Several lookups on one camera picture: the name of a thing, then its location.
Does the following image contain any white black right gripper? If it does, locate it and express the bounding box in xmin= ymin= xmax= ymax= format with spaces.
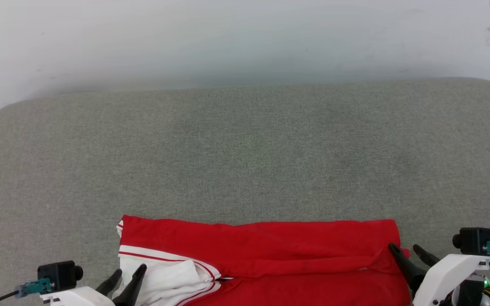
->
xmin=388 ymin=243 xmax=490 ymax=306

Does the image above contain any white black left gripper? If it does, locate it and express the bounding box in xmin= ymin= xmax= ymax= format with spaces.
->
xmin=40 ymin=263 xmax=148 ymax=306

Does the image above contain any red Bulls basketball jersey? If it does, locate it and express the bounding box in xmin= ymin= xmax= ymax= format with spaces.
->
xmin=116 ymin=215 xmax=412 ymax=306

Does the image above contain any grey fabric sofa seat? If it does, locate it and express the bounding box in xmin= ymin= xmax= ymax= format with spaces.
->
xmin=0 ymin=77 xmax=490 ymax=306

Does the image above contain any teal left camera connector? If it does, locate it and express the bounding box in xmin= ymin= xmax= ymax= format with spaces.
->
xmin=14 ymin=278 xmax=55 ymax=298

